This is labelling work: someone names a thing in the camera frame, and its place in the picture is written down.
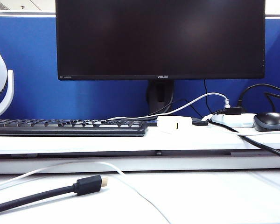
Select white charging base block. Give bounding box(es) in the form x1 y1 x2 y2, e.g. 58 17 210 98
157 115 193 135

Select white Type-C charging cable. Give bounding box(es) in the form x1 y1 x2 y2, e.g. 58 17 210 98
0 129 280 224

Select black monitor stand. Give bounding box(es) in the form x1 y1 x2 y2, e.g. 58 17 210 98
146 80 175 117

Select black ASUS monitor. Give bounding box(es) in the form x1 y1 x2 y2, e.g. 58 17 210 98
55 0 266 81

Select black keyboard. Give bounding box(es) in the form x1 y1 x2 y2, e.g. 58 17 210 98
0 119 149 138

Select black power adapter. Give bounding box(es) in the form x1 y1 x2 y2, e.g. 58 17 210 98
216 106 243 116

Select white power strip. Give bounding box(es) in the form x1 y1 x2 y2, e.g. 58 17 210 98
202 113 257 128

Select blue office partition panel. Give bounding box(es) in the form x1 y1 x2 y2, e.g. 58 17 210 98
0 11 280 120

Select black computer mouse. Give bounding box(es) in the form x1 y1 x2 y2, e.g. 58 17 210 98
253 112 280 133

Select white desk fan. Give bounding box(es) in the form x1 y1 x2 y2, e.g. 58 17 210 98
0 40 15 120

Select thin black cable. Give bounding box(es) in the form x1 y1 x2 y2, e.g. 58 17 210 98
203 79 213 115
145 98 203 117

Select black HDMI cable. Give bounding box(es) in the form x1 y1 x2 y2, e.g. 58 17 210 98
0 174 109 215

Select black curved power cable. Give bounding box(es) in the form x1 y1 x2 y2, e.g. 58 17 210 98
237 83 280 108

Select thick black cable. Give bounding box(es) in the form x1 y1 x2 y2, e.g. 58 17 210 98
207 118 280 163

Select black mouse cable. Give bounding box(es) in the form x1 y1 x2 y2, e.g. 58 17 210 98
263 91 280 113

